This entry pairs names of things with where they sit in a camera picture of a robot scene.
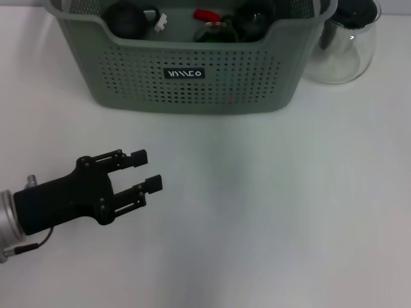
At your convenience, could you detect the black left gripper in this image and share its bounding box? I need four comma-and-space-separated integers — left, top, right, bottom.
13, 148, 164, 237

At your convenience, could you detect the white brick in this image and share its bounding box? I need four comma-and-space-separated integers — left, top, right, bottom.
153, 13, 168, 33

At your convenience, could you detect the glass teacup black holder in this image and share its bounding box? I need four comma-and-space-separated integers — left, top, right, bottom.
193, 14, 239, 44
231, 0, 277, 43

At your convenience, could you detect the dark red long brick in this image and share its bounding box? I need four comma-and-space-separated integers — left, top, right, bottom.
193, 8, 221, 22

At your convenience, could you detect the grey-green perforated storage bin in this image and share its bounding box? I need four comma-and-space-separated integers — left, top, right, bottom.
43, 0, 338, 116

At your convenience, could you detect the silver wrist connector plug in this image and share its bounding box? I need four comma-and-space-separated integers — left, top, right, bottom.
22, 174, 39, 190

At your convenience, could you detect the black clay teapot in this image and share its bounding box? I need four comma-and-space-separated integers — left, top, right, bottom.
104, 1, 161, 40

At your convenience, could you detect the glass carafe black lid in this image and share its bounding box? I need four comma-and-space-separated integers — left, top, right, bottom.
301, 0, 382, 85

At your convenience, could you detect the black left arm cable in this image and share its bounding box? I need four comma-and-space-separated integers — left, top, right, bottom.
3, 227, 55, 258

